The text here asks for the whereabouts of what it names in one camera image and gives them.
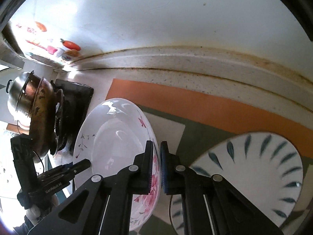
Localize white floral plate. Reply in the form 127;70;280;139
73;98;161;231

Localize blue leaf pattern plate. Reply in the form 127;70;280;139
170;132;303;234

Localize white gloved left hand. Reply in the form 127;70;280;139
26;194;59;226

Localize dark frying pan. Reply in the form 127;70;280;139
29;78;57;163

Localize green white checkered mat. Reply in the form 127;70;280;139
107;79;312;234

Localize stainless steel pot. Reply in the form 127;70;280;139
5;70;41;127

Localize colourful wall sticker decorations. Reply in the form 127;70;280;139
13;21;83;63

